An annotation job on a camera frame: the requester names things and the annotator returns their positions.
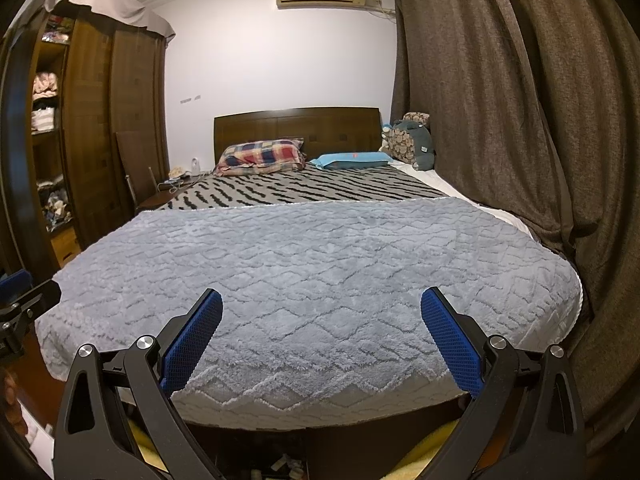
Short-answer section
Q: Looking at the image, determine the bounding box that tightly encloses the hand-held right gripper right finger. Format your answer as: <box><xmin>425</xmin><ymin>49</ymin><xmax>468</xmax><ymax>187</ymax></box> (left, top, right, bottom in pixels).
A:
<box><xmin>420</xmin><ymin>287</ymin><xmax>587</xmax><ymax>480</ymax></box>

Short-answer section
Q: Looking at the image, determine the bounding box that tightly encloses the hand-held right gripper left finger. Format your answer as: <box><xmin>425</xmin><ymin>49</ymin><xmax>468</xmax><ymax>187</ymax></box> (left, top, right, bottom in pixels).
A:
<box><xmin>54</xmin><ymin>288</ymin><xmax>225</xmax><ymax>480</ymax></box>

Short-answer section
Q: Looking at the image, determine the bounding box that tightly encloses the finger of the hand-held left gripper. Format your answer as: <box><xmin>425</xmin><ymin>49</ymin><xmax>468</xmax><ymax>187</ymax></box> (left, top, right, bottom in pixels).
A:
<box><xmin>0</xmin><ymin>281</ymin><xmax>62</xmax><ymax>358</ymax></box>
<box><xmin>0</xmin><ymin>270</ymin><xmax>30</xmax><ymax>306</ymax></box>

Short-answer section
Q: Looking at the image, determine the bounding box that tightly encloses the grey fluffy blanket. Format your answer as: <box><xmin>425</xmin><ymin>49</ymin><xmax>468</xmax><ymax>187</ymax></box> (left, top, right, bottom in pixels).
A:
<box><xmin>34</xmin><ymin>196</ymin><xmax>585</xmax><ymax>413</ymax></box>

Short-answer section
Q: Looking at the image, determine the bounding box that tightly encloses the white bed sheet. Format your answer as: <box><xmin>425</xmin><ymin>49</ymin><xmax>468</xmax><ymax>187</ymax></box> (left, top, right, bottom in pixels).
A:
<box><xmin>389</xmin><ymin>160</ymin><xmax>533</xmax><ymax>236</ymax></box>

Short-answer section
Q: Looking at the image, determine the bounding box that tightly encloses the wooden nightstand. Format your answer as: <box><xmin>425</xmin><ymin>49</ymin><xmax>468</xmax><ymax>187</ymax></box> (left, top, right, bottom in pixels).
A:
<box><xmin>137</xmin><ymin>172</ymin><xmax>213</xmax><ymax>211</ymax></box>

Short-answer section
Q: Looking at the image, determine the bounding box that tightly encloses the wooden wardrobe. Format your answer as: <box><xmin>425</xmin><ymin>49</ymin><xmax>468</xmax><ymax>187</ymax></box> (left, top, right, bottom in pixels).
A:
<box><xmin>0</xmin><ymin>0</ymin><xmax>171</xmax><ymax>281</ymax></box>

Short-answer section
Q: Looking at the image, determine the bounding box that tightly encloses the brown chair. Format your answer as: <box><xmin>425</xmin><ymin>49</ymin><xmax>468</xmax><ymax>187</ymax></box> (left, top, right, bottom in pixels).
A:
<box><xmin>116</xmin><ymin>130</ymin><xmax>168</xmax><ymax>216</ymax></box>

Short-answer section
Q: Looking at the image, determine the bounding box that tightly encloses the striped grey blanket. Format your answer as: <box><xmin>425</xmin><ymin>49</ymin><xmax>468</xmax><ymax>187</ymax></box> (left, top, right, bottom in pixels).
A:
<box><xmin>156</xmin><ymin>166</ymin><xmax>453</xmax><ymax>211</ymax></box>

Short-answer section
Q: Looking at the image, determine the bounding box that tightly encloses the plaid pillow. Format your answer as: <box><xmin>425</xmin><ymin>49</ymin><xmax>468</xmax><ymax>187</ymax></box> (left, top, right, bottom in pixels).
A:
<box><xmin>215</xmin><ymin>137</ymin><xmax>307</xmax><ymax>177</ymax></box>

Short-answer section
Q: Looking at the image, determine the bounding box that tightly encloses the grey plush toy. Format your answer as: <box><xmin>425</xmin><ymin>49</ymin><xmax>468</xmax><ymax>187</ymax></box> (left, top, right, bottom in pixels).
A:
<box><xmin>391</xmin><ymin>119</ymin><xmax>437</xmax><ymax>171</ymax></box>

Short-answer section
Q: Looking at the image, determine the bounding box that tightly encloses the patterned cushion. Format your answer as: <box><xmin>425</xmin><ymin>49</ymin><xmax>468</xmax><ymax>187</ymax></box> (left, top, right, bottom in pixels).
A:
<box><xmin>381</xmin><ymin>111</ymin><xmax>432</xmax><ymax>165</ymax></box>

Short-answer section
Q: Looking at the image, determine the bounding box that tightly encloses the blue pillow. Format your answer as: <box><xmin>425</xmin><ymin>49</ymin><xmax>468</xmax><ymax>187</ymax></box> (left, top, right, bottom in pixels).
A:
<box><xmin>310</xmin><ymin>151</ymin><xmax>393</xmax><ymax>171</ymax></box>

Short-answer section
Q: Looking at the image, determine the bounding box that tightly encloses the brown curtain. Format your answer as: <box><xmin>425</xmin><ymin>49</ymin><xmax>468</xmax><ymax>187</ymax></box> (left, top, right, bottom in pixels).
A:
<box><xmin>386</xmin><ymin>0</ymin><xmax>640</xmax><ymax>458</ymax></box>

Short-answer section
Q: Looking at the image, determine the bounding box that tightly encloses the wooden bed headboard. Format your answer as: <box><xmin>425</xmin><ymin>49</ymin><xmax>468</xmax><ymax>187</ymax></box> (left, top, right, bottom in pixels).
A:
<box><xmin>213</xmin><ymin>107</ymin><xmax>383</xmax><ymax>167</ymax></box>

